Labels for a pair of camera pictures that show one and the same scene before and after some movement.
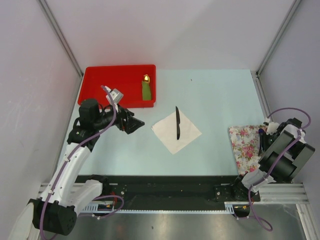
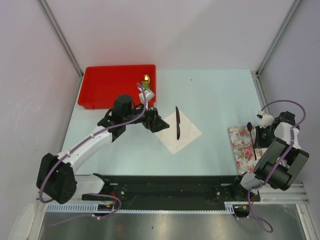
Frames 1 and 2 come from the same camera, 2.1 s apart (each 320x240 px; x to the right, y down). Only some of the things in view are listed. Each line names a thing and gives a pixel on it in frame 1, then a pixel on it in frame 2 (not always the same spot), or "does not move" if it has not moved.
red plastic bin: x=128 y=79 does not move
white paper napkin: x=166 y=130 does not move
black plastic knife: x=178 y=123 does not move
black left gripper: x=130 y=124 -> x=153 y=121
